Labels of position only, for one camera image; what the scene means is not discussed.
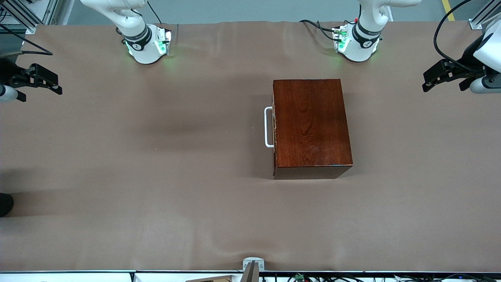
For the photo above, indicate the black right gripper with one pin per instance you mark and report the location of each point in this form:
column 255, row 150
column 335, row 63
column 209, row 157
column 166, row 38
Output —
column 8, row 71

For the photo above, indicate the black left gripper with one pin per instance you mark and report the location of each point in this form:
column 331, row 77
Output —
column 468, row 64

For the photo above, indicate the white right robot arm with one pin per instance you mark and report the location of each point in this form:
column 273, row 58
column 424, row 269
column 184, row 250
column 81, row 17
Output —
column 145, row 53

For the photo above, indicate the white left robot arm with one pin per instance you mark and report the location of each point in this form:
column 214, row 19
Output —
column 362, row 49

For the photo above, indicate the aluminium profile bar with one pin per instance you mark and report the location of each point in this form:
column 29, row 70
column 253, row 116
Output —
column 479, row 19

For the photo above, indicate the black rounded object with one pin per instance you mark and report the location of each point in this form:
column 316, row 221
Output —
column 5, row 204

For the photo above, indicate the dark brown wooden cabinet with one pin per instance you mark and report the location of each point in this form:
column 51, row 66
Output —
column 313, row 125

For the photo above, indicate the small green connector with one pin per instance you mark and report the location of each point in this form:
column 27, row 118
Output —
column 299, row 277

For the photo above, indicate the brown cardboard piece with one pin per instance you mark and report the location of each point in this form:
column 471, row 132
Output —
column 211, row 279

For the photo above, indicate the grey metal clamp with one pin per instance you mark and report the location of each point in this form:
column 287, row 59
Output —
column 253, row 263

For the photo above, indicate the aluminium frame structure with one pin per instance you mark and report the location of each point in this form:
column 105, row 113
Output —
column 43, row 9

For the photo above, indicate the white table edge rail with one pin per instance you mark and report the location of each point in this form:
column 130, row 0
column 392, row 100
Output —
column 78, row 277

